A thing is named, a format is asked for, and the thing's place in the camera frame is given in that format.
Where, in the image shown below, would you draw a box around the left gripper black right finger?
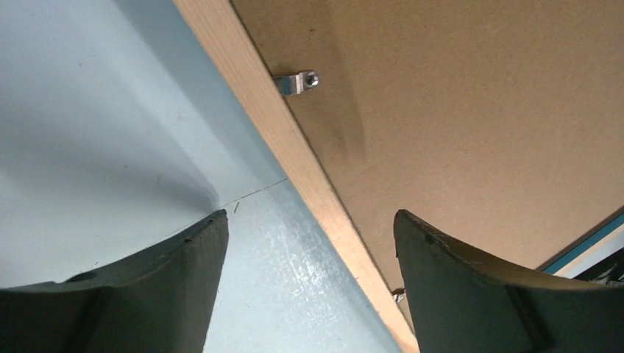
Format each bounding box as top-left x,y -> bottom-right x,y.
394,210 -> 623,352

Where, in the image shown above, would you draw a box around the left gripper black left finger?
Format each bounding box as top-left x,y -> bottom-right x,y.
1,210 -> 229,352

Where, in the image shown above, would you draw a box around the wooden picture frame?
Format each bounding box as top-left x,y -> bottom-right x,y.
173,0 -> 624,353

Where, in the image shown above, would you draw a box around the brown cardboard backing board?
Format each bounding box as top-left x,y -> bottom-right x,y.
233,1 -> 623,290

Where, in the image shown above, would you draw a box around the silver metal turn clip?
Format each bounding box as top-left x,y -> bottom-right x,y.
272,71 -> 320,96

